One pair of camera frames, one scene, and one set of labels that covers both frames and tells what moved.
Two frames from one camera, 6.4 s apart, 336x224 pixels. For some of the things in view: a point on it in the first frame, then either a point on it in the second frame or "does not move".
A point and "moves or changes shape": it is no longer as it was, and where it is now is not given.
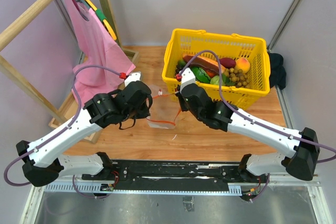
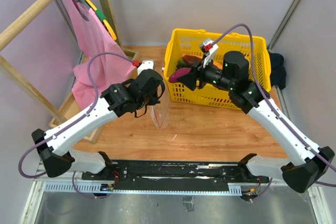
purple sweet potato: (228, 62) moves or changes shape
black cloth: (277, 72) does not move
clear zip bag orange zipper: (165, 108) moves or changes shape
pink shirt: (98, 48) does not move
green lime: (181, 63) does not move
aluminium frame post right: (291, 12) does not move
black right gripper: (183, 107) to (190, 79)
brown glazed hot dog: (210, 66) does not move
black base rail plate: (176, 175) does not move
